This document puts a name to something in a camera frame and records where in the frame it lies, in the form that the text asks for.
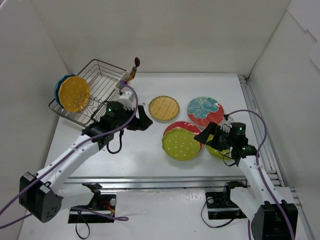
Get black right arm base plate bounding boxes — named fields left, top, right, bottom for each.
left=200, top=180, right=258, bottom=231

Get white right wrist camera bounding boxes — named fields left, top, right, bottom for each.
left=221, top=114, right=235, bottom=128

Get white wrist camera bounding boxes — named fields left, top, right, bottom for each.
left=221, top=114, right=235, bottom=128
left=117, top=90, right=136, bottom=111

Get woven bamboo pattern plate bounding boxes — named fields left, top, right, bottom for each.
left=148, top=95, right=180, bottom=122

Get aluminium right side rail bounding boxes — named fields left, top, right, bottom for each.
left=237, top=74, right=318, bottom=240

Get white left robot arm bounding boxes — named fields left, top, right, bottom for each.
left=18, top=101, right=153, bottom=223

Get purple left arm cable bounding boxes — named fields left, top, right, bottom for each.
left=0, top=84, right=140, bottom=223

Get blue polka dot bowl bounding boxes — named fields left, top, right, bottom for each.
left=54, top=73, right=76, bottom=108

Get red plate with teal flower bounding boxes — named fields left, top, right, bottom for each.
left=163, top=121, right=201, bottom=136

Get aluminium front rail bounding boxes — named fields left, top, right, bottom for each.
left=63, top=176, right=245, bottom=190

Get green polka dot bowl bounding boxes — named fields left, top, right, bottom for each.
left=161, top=128, right=202, bottom=161
left=205, top=145, right=231, bottom=160

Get yellow polka dot bowl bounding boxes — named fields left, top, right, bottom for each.
left=58, top=75, right=91, bottom=113

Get aluminium rail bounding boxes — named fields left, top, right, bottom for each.
left=63, top=176, right=245, bottom=190
left=237, top=74, right=318, bottom=240

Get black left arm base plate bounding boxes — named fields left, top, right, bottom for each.
left=67, top=183, right=117, bottom=240

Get white cutlery holder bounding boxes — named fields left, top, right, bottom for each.
left=114, top=71, right=130, bottom=100

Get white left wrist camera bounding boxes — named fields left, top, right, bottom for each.
left=117, top=90, right=136, bottom=111

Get metal wire dish rack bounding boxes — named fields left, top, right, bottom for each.
left=48, top=59, right=126, bottom=127

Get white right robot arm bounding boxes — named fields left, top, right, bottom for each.
left=194, top=122, right=298, bottom=240

